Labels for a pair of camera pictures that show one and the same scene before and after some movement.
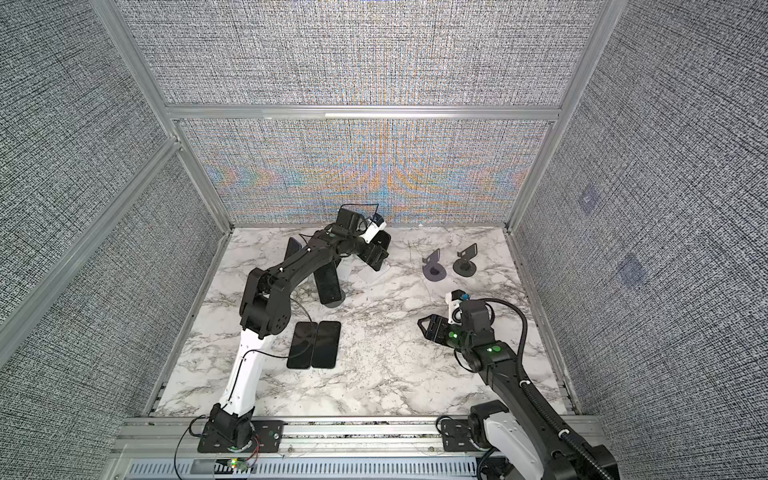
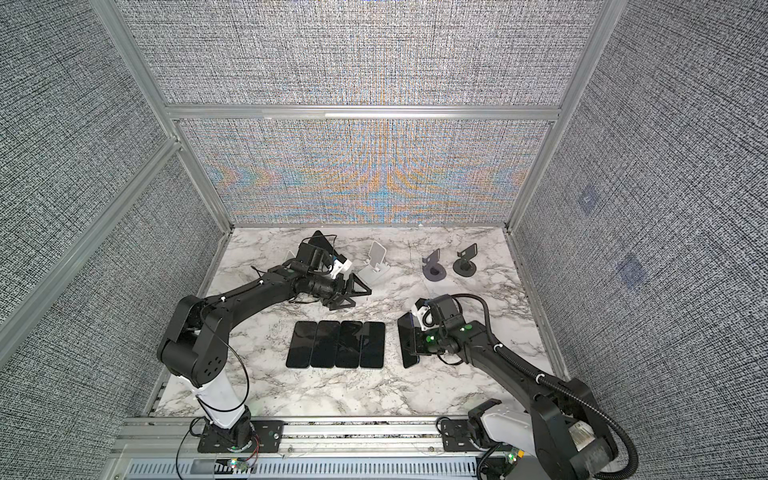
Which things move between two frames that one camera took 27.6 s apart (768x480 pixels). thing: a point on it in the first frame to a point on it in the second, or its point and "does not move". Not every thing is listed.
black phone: (327, 343) does not move
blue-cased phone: (293, 247) to (407, 335)
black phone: (302, 345) does not move
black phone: (382, 239) to (349, 344)
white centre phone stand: (370, 275) does not move
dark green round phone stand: (465, 267) does not move
